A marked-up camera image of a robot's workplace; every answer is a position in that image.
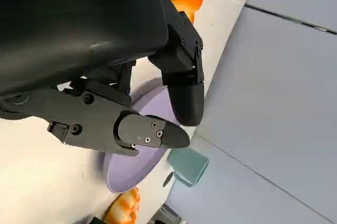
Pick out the lilac plate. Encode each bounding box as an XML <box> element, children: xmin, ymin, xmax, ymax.
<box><xmin>104</xmin><ymin>76</ymin><xmax>185</xmax><ymax>195</ymax></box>

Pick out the pale green mug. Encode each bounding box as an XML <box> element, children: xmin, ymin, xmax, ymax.
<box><xmin>167</xmin><ymin>148</ymin><xmax>210</xmax><ymax>188</ymax></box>

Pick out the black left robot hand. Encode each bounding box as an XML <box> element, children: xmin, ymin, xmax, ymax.
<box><xmin>0</xmin><ymin>0</ymin><xmax>205</xmax><ymax>158</ymax></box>

